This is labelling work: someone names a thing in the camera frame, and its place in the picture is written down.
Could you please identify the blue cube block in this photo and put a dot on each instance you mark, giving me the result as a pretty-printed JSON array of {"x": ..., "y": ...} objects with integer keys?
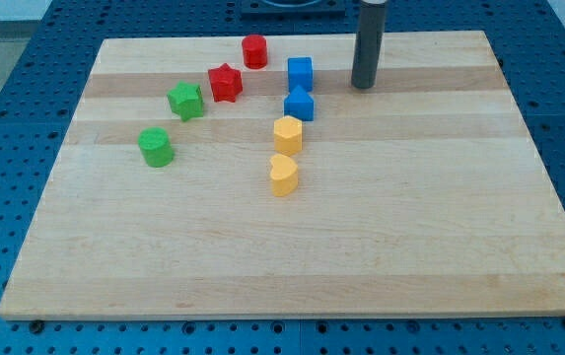
[{"x": 300, "y": 73}]

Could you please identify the yellow heart block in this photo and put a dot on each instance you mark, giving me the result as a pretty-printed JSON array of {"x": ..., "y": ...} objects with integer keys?
[{"x": 284, "y": 175}]

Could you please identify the wooden board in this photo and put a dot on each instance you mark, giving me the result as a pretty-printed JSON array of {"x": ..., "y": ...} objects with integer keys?
[{"x": 423, "y": 197}]

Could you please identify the yellow hexagon block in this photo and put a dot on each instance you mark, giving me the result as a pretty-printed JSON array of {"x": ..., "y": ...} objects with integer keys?
[{"x": 288, "y": 135}]

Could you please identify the blue triangular prism block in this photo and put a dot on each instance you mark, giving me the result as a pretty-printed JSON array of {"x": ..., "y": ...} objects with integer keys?
[{"x": 299, "y": 104}]

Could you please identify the red star block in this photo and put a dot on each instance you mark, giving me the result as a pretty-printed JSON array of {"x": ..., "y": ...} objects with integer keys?
[{"x": 225, "y": 82}]

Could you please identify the green star block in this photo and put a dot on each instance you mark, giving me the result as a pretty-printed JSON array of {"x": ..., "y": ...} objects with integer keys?
[{"x": 186, "y": 101}]

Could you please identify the red cylinder block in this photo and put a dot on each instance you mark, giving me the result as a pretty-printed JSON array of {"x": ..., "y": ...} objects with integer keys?
[{"x": 254, "y": 48}]

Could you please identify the green cylinder block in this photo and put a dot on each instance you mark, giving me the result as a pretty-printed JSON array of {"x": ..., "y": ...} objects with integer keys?
[{"x": 155, "y": 146}]

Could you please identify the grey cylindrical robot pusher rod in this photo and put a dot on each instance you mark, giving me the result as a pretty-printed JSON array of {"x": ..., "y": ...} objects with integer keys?
[{"x": 368, "y": 43}]

